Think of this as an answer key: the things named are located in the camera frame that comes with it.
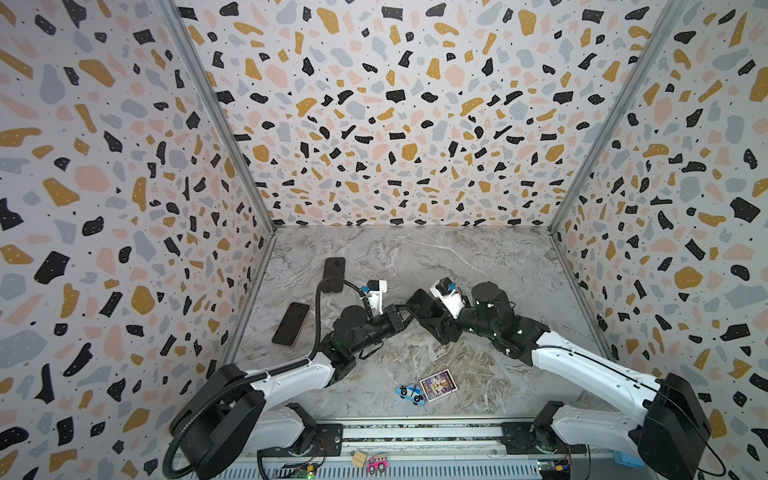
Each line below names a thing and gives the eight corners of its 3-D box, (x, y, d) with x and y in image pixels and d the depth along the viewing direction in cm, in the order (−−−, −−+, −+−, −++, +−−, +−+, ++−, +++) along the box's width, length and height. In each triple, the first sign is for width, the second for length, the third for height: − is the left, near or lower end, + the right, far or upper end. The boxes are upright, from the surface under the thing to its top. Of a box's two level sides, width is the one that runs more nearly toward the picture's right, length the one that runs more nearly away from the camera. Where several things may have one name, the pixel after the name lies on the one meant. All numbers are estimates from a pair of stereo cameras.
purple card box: (428, 403, 82) (428, 401, 80) (419, 382, 85) (419, 379, 83) (457, 390, 84) (458, 388, 82) (447, 370, 88) (448, 367, 86)
